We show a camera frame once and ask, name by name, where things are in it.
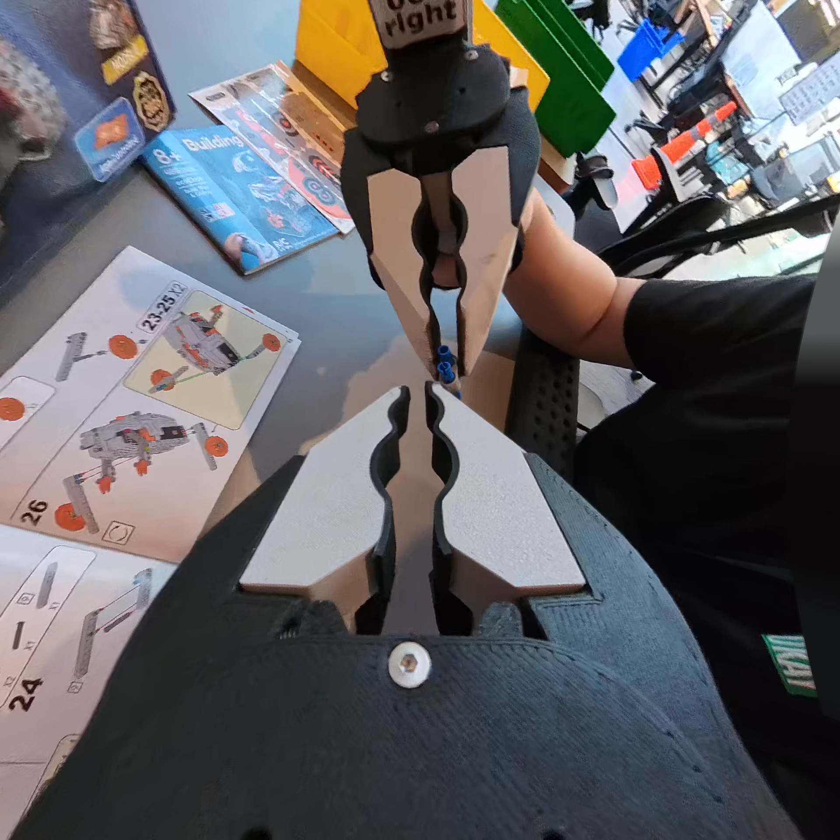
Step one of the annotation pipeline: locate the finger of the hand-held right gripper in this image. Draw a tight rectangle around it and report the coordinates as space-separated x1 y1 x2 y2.
451 146 521 378
366 174 441 380

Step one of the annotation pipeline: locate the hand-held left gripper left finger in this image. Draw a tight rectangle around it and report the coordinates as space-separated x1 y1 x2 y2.
239 386 412 636

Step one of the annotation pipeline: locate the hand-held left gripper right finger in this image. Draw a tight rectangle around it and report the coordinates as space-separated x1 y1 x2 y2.
425 382 587 636

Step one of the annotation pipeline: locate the blue toy connector pin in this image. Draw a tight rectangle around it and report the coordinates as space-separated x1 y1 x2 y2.
433 341 464 399

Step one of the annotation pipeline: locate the person's right forearm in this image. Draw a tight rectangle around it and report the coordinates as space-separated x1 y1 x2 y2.
502 187 647 370

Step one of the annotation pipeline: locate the yellow storage bin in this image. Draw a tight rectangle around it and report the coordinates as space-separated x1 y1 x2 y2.
295 0 551 114

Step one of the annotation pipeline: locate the black perforated chair armrest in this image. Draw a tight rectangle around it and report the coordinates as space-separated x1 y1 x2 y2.
505 327 582 483

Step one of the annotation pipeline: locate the green storage bin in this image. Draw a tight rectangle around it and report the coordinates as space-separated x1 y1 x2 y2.
495 0 618 158

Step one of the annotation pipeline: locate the orange sticker sheet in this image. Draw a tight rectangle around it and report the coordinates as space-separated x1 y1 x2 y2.
189 61 361 235

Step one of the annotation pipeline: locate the blue robot kit booklet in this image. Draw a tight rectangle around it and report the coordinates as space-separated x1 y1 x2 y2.
141 126 342 277

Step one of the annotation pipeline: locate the person's black shirt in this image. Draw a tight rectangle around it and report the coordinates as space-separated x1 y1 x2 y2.
574 276 818 840

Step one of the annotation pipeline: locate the black office chair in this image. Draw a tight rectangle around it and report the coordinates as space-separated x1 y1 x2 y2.
576 153 840 280

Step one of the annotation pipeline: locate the open white instruction booklet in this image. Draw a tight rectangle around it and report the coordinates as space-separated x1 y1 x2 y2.
0 246 303 811

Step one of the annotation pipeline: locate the blue plastic crate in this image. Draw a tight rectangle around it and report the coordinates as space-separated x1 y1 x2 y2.
617 18 685 84

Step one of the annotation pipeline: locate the orange traffic cone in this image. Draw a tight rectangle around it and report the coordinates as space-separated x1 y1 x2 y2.
658 98 740 166

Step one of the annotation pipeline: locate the blue robot kit box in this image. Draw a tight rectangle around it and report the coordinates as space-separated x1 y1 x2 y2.
0 0 177 293

